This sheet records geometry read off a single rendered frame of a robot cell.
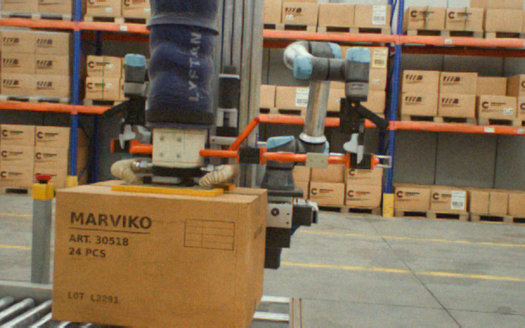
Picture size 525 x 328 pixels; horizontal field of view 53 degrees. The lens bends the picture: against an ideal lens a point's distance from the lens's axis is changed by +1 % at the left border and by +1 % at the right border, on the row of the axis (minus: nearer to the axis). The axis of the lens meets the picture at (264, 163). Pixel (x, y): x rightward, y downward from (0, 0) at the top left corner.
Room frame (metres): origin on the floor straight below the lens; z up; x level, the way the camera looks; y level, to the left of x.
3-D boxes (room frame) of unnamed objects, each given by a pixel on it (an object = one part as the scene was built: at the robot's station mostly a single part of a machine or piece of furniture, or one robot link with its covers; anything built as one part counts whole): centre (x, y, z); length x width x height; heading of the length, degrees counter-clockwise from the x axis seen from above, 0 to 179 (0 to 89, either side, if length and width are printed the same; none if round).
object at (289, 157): (1.84, 0.08, 1.20); 0.93 x 0.30 x 0.04; 81
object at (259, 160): (1.71, 0.04, 1.20); 0.10 x 0.08 x 0.06; 171
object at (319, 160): (1.68, -0.17, 1.20); 0.07 x 0.07 x 0.04; 81
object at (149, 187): (1.66, 0.30, 1.10); 0.34 x 0.10 x 0.05; 81
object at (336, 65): (1.77, -0.25, 1.50); 0.11 x 0.11 x 0.08; 8
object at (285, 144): (2.28, -0.07, 1.20); 0.13 x 0.12 x 0.14; 98
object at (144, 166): (1.75, 0.29, 1.14); 0.34 x 0.25 x 0.06; 81
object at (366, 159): (1.66, -0.30, 1.20); 0.08 x 0.07 x 0.05; 81
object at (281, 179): (2.28, -0.06, 1.09); 0.15 x 0.15 x 0.10
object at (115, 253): (1.74, 0.31, 0.87); 0.60 x 0.40 x 0.40; 82
